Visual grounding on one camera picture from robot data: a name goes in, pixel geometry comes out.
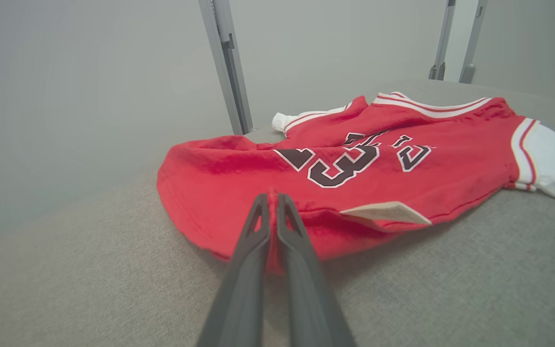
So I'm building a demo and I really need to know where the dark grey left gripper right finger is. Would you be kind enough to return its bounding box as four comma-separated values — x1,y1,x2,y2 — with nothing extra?
276,194,355,347

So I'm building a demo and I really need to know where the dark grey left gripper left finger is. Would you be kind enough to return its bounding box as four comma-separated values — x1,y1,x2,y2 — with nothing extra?
196,194,272,347

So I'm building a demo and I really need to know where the grey fabric sofa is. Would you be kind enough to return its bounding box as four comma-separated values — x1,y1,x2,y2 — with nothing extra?
0,79,555,347

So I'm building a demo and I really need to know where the red jersey with number print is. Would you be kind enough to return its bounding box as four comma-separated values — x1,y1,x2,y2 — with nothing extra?
156,92,555,274

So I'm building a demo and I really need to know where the grey metal post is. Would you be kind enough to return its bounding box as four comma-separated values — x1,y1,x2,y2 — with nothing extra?
198,0,254,136

